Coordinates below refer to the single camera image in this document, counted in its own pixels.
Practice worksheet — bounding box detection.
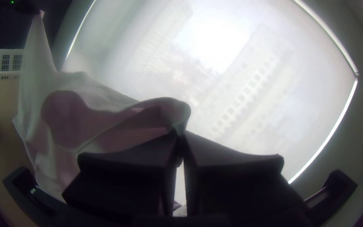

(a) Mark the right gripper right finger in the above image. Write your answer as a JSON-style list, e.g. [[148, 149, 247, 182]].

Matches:
[[182, 132, 312, 227]]

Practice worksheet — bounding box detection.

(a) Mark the white laundry basket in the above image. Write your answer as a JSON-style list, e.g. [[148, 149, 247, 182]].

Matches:
[[0, 48, 24, 81]]

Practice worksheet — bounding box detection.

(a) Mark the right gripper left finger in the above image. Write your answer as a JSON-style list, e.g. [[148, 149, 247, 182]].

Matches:
[[62, 129, 182, 218]]

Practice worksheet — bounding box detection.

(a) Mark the white t-shirt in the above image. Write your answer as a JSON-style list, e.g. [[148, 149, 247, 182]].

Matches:
[[12, 9, 192, 202]]

